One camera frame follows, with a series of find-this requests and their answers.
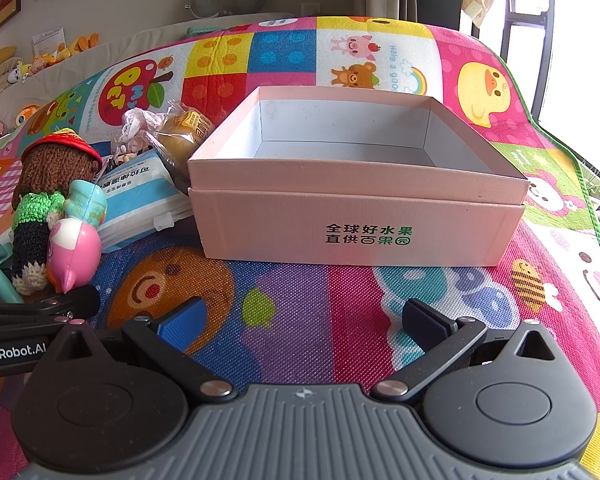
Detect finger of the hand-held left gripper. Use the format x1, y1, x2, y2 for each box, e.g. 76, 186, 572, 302
0, 286, 101, 332

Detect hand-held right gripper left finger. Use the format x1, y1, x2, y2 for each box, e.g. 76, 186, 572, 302
55, 296, 233, 403

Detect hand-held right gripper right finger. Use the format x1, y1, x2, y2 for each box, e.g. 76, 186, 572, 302
370, 299, 556, 403

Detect pink and teal toy figure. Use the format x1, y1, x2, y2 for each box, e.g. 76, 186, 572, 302
45, 179, 109, 295

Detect brown knitted doll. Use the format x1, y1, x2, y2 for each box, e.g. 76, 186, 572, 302
11, 129, 103, 296

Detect blue wet wipes packet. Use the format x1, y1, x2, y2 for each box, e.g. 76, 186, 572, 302
96, 150, 196, 253

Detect pink cardboard box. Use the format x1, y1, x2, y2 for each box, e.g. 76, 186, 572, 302
187, 85, 531, 267

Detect yellow pastry packet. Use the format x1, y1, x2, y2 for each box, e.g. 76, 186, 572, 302
147, 100, 218, 196

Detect colourful cartoon play mat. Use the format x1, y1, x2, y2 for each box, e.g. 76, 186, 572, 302
0, 16, 600, 480

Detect orange round plush toy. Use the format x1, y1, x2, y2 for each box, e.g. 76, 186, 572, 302
14, 104, 43, 126

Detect crumpled white plastic wrapper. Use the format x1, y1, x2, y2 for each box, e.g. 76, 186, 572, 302
111, 107, 168, 153

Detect white card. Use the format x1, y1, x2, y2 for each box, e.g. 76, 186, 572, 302
32, 30, 66, 58

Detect row of orange plush toys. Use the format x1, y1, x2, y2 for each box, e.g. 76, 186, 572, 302
55, 32, 101, 61

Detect beige sofa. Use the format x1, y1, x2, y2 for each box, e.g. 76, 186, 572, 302
0, 12, 303, 126

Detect black metal rack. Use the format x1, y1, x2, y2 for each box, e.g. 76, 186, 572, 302
500, 0, 556, 61

